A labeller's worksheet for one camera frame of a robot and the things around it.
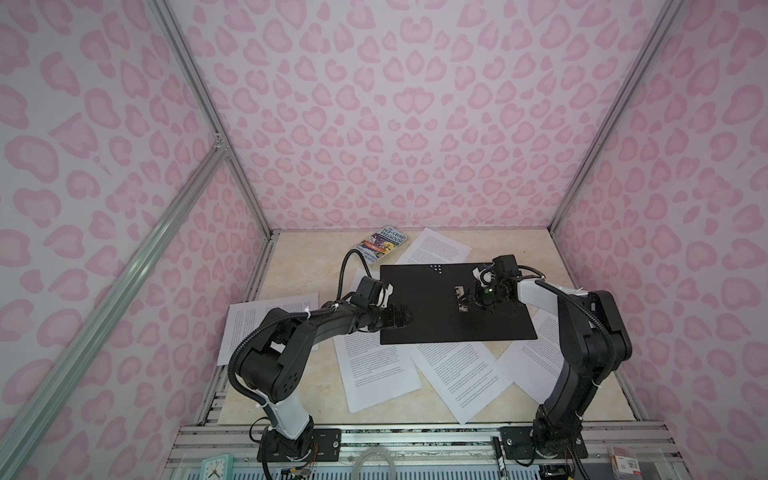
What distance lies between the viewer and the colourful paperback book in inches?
44.1

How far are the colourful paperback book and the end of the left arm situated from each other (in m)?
0.29

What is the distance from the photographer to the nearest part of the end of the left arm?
0.71m
